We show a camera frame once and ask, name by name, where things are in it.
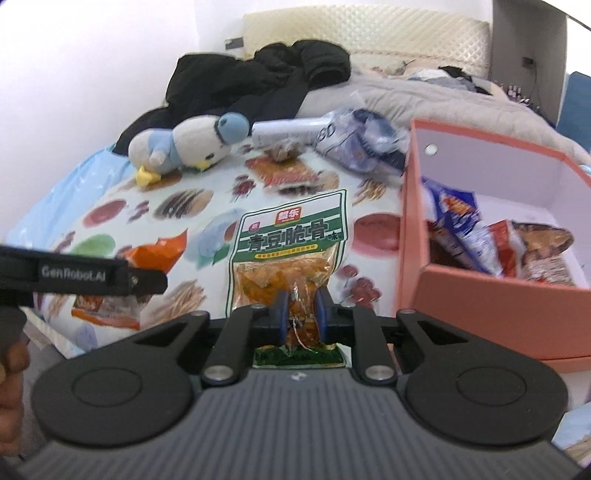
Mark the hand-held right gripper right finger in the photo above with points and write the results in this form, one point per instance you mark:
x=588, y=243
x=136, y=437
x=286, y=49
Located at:
x=323, y=314

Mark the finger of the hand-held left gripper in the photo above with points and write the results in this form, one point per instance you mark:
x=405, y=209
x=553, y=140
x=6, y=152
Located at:
x=150, y=282

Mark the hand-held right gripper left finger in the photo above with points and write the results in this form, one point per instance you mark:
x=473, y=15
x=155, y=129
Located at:
x=284, y=318

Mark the green snack packet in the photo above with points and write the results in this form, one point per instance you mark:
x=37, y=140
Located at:
x=286, y=240

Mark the pink cardboard box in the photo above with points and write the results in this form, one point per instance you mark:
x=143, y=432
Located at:
x=485, y=314

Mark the red orange snack packet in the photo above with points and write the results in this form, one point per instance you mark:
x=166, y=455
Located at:
x=508, y=249

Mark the person's left hand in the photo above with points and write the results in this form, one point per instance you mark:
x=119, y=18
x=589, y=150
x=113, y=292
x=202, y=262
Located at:
x=14, y=360

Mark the blue star bed sheet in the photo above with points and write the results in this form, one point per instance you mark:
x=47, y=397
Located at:
x=60, y=189

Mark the food printed mat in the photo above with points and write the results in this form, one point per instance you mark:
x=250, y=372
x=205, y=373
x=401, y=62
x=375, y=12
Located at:
x=207, y=187

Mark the red brown snack packet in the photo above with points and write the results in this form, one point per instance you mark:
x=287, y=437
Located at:
x=286, y=173

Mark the blue white plush toy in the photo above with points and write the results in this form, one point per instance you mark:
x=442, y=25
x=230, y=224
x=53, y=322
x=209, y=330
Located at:
x=194, y=143

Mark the blue white snack packet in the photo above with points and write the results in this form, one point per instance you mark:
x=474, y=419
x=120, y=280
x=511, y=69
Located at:
x=461, y=217

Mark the clear plastic bag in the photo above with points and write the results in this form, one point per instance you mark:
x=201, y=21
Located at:
x=360, y=134

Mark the white paper roll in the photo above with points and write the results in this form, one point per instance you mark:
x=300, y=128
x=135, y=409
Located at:
x=286, y=129

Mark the black jacket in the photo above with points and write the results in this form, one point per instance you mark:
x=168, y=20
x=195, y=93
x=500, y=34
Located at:
x=258, y=83

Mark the grey quilt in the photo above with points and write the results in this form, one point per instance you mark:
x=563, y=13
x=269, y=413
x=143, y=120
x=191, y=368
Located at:
x=461, y=110

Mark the pile of clothes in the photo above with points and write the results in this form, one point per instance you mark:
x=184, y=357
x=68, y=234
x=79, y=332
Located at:
x=452, y=74

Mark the cream quilted headboard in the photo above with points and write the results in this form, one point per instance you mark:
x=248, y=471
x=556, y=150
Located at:
x=369, y=32

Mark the group of small bottles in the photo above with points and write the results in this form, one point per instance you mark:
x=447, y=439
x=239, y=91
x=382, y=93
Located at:
x=515, y=91

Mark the black power outlet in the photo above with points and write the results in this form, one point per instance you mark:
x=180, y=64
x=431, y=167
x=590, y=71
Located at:
x=527, y=62

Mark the blue chair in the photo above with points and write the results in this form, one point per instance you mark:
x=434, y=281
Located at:
x=577, y=106

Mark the grey wall socket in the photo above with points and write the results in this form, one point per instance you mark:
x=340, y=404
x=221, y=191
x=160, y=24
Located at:
x=234, y=44

